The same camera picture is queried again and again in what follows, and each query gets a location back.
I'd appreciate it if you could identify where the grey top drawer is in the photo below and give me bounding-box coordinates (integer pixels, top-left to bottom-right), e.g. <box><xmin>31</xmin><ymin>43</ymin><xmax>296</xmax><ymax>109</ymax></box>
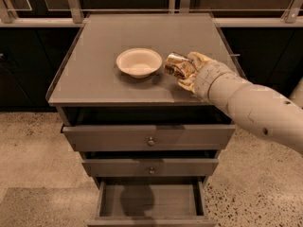
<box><xmin>62</xmin><ymin>124</ymin><xmax>235</xmax><ymax>152</ymax></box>

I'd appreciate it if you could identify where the grey bottom drawer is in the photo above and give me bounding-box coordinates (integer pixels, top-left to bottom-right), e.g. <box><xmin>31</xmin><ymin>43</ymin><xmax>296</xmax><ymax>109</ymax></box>
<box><xmin>87</xmin><ymin>179</ymin><xmax>216</xmax><ymax>227</ymax></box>

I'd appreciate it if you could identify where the brass middle drawer knob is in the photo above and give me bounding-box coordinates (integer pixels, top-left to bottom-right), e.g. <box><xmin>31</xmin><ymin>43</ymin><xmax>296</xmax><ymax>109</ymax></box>
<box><xmin>149</xmin><ymin>167</ymin><xmax>155</xmax><ymax>175</ymax></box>

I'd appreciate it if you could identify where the grey drawer cabinet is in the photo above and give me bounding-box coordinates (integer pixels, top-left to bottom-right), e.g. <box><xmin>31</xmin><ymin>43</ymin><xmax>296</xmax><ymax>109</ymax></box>
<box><xmin>45</xmin><ymin>12</ymin><xmax>256</xmax><ymax>227</ymax></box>

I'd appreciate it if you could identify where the grey drawer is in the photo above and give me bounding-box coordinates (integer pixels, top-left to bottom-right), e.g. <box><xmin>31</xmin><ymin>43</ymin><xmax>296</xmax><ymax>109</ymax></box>
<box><xmin>87</xmin><ymin>179</ymin><xmax>216</xmax><ymax>227</ymax></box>
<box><xmin>62</xmin><ymin>124</ymin><xmax>235</xmax><ymax>152</ymax></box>
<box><xmin>82</xmin><ymin>158</ymin><xmax>219</xmax><ymax>177</ymax></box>

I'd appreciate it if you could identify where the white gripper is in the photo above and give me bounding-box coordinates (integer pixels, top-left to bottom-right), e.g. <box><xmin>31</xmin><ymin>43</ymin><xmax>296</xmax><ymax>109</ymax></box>
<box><xmin>178</xmin><ymin>52</ymin><xmax>243</xmax><ymax>103</ymax></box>

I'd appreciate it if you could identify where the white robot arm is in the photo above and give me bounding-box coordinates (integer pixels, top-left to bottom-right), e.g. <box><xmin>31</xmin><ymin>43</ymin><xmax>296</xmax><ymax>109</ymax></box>
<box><xmin>178</xmin><ymin>52</ymin><xmax>303</xmax><ymax>153</ymax></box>

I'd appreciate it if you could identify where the grey middle drawer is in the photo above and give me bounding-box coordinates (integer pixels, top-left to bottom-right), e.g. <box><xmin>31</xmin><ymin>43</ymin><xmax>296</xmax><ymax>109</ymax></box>
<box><xmin>82</xmin><ymin>158</ymin><xmax>219</xmax><ymax>177</ymax></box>

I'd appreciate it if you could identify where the brass drawer knob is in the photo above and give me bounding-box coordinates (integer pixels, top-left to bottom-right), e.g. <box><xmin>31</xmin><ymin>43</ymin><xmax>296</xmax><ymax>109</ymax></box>
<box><xmin>149</xmin><ymin>167</ymin><xmax>155</xmax><ymax>175</ymax></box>
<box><xmin>147</xmin><ymin>137</ymin><xmax>155</xmax><ymax>147</ymax></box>

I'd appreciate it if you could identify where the metal railing frame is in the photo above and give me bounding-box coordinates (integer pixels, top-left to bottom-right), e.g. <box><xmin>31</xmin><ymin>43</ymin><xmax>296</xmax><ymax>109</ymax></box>
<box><xmin>0</xmin><ymin>0</ymin><xmax>303</xmax><ymax>27</ymax></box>

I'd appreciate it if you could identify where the orange soda can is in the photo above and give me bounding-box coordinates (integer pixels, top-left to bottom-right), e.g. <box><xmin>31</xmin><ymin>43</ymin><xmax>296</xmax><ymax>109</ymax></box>
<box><xmin>164</xmin><ymin>52</ymin><xmax>196</xmax><ymax>79</ymax></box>

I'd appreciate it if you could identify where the brass top drawer knob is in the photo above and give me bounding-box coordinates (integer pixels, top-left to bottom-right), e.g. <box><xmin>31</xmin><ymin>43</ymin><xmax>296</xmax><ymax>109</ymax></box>
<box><xmin>147</xmin><ymin>137</ymin><xmax>155</xmax><ymax>147</ymax></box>

